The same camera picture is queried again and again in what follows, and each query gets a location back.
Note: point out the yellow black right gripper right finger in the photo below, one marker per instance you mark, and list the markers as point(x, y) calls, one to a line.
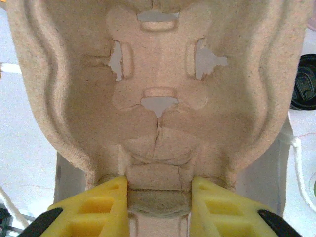
point(222, 214)

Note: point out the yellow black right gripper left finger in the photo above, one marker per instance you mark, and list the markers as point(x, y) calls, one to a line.
point(98, 212)

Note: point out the white paper bag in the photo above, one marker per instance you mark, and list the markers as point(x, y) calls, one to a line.
point(284, 160)

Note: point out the brown pulp cup carrier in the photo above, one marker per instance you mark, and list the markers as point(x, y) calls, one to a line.
point(158, 74)

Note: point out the black plastic cup lid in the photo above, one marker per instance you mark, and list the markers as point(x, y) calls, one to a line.
point(304, 81)

